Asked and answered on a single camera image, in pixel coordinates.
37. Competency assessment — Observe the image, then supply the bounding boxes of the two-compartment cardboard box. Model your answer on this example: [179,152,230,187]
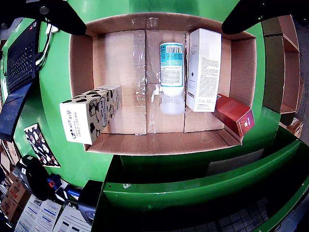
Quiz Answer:
[262,14,305,121]

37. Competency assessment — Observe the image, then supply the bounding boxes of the dark red carton box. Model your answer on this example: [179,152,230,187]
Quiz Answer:
[212,93,256,137]

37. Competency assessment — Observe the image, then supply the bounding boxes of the red print cardboard boxes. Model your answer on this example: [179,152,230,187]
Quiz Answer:
[0,169,27,218]

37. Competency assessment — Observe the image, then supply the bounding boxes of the shallow cardboard tray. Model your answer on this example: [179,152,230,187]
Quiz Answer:
[69,12,258,156]

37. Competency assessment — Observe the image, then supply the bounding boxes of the black floral patterned card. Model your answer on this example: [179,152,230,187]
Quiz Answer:
[23,123,61,168]

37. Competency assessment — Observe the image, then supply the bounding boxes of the green metal shelf unit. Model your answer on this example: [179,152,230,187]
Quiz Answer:
[91,106,309,232]

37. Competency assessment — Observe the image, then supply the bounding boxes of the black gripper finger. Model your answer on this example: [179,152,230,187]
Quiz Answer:
[0,0,87,36]
[221,0,309,35]

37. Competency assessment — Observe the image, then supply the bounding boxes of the black rounded object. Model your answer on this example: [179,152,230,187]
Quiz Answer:
[15,154,53,202]

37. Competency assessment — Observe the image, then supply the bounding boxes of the long white carton box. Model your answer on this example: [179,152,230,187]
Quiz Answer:
[185,28,222,113]

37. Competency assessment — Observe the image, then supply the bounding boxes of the black laptop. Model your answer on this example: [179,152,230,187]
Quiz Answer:
[0,18,42,142]

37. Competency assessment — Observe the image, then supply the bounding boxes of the cow print hand cream box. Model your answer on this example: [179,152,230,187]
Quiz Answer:
[59,84,123,145]

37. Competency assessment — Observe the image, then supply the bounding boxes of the black box device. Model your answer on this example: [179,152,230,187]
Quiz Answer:
[77,180,104,229]

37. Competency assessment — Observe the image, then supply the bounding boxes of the blue and red item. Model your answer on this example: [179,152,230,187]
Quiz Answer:
[48,174,82,201]

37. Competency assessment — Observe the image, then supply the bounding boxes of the white bottle teal label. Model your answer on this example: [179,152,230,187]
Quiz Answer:
[159,42,185,116]

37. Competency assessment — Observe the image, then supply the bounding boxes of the printed paper sheet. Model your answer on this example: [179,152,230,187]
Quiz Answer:
[52,203,94,232]
[14,194,62,232]

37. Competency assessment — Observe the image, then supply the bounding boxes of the white cable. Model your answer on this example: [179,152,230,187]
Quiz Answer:
[36,23,60,67]

